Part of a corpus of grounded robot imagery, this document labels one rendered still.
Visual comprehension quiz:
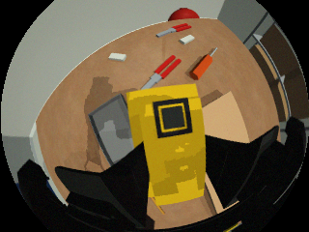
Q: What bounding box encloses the small white rectangular block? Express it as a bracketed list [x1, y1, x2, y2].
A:
[109, 53, 127, 62]
[181, 35, 194, 45]

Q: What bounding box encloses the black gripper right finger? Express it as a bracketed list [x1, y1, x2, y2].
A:
[205, 125, 279, 209]

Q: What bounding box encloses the grey shallow tray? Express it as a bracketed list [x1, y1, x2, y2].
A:
[88, 93, 134, 166]

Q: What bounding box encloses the orange-handled awl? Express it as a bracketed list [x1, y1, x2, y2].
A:
[189, 48, 217, 80]

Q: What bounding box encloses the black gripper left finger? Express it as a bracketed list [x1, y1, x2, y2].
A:
[54, 142, 150, 228]

